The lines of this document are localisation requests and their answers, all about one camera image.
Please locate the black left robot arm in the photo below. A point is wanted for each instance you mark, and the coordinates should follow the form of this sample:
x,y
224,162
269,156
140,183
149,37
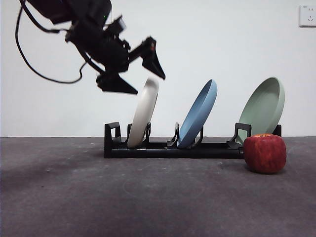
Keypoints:
x,y
103,47

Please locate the pale yellow plate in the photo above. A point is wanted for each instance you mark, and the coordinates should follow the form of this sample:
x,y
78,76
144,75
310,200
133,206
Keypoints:
x,y
144,111

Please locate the black plate rack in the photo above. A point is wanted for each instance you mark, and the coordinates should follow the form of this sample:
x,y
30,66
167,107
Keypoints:
x,y
160,151

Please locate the green plate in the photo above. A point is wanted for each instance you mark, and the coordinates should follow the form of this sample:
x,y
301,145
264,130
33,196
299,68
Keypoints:
x,y
264,106

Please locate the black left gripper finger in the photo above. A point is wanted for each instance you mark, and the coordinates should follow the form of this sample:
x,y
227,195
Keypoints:
x,y
116,85
154,63

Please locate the red apple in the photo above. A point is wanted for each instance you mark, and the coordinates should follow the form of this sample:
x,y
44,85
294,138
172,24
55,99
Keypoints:
x,y
265,154

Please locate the blue plate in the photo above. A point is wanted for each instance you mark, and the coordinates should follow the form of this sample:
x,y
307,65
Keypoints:
x,y
197,116

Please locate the white wall socket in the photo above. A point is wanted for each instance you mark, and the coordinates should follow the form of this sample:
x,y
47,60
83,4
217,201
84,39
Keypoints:
x,y
308,16

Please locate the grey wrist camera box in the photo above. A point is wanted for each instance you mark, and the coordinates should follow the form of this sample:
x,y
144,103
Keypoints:
x,y
119,23

